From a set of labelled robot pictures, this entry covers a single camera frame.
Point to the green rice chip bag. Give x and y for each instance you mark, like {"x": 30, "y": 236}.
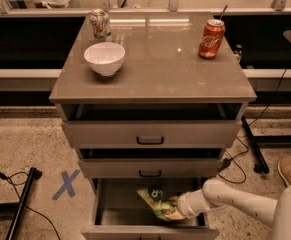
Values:
{"x": 164, "y": 208}

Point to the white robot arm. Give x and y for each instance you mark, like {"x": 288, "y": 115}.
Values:
{"x": 215, "y": 193}

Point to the grey drawer cabinet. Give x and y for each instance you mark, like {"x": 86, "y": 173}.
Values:
{"x": 161, "y": 65}

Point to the top drawer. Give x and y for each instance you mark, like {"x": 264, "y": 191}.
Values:
{"x": 205, "y": 125}

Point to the drawer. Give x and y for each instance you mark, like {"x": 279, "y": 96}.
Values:
{"x": 150, "y": 163}
{"x": 205, "y": 125}
{"x": 121, "y": 214}

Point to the middle drawer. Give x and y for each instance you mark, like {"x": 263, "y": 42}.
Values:
{"x": 150, "y": 163}

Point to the bottom drawer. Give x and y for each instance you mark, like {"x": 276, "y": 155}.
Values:
{"x": 121, "y": 214}

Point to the white bowl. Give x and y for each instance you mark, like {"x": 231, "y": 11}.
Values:
{"x": 105, "y": 58}

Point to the red soda can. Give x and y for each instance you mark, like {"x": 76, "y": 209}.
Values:
{"x": 212, "y": 37}

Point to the green white soda can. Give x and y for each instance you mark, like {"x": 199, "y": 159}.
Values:
{"x": 100, "y": 23}

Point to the blue tape cross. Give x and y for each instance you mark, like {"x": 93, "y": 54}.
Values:
{"x": 66, "y": 187}

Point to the black stand leg right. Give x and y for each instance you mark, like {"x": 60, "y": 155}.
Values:
{"x": 257, "y": 142}

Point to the black stand leg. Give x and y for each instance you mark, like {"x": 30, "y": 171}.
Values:
{"x": 257, "y": 142}
{"x": 14, "y": 211}

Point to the brown shoe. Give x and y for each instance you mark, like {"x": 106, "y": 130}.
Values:
{"x": 287, "y": 169}

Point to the black stand leg left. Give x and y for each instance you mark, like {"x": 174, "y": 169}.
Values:
{"x": 14, "y": 211}

